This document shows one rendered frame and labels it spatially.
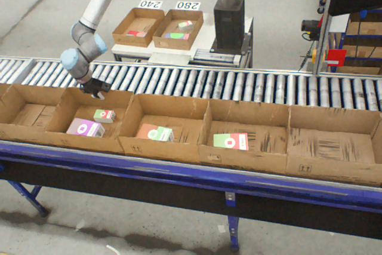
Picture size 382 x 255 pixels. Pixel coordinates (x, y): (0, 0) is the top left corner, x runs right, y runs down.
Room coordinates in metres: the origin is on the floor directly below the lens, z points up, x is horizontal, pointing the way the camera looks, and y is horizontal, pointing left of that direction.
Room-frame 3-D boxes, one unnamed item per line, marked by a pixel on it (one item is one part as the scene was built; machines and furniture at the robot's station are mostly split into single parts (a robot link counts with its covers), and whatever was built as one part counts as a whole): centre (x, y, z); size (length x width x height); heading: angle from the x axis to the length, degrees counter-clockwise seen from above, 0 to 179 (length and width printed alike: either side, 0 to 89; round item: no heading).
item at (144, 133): (1.08, 0.21, 0.92); 0.16 x 0.11 x 0.07; 62
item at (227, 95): (1.45, -0.23, 0.72); 0.52 x 0.05 x 0.05; 160
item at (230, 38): (1.98, -0.38, 0.91); 0.26 x 0.26 x 0.33; 66
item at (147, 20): (2.34, 0.28, 0.80); 0.38 x 0.28 x 0.10; 153
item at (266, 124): (0.96, -0.23, 0.96); 0.39 x 0.29 x 0.17; 70
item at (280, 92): (1.33, -0.53, 0.72); 0.52 x 0.05 x 0.05; 160
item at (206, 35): (2.23, -0.05, 0.74); 1.00 x 0.58 x 0.03; 66
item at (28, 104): (1.37, 0.87, 0.96); 0.39 x 0.29 x 0.17; 70
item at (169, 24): (2.21, -0.02, 0.80); 0.38 x 0.28 x 0.10; 155
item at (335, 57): (1.51, -0.90, 0.85); 0.16 x 0.01 x 0.13; 70
